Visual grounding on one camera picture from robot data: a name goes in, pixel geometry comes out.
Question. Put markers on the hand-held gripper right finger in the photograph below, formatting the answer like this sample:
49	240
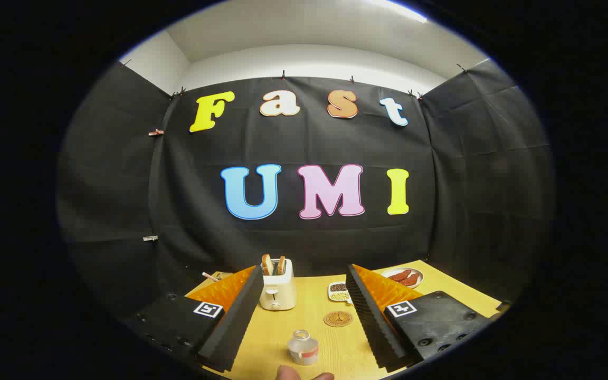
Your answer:
370	322

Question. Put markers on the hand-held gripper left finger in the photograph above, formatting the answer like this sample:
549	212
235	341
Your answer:
238	322

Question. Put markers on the round wooden coaster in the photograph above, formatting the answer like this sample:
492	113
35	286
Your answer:
338	319

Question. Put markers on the clear juice bottle red label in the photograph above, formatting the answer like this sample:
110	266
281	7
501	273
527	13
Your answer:
303	349

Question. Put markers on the wooden table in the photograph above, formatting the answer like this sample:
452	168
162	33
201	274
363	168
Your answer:
275	332

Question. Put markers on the white divided seed dish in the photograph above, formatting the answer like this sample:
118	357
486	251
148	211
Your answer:
339	292

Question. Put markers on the cream toaster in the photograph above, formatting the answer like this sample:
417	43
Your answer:
277	293

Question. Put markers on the pink straw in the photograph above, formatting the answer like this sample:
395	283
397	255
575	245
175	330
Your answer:
210	276

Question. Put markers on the red sausage piece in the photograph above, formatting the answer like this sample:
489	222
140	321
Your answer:
399	275
410	279

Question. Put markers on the round white plate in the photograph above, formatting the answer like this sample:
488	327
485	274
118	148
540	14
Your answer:
416	273

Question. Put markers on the black backdrop cloth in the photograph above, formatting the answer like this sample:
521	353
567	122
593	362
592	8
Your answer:
309	243

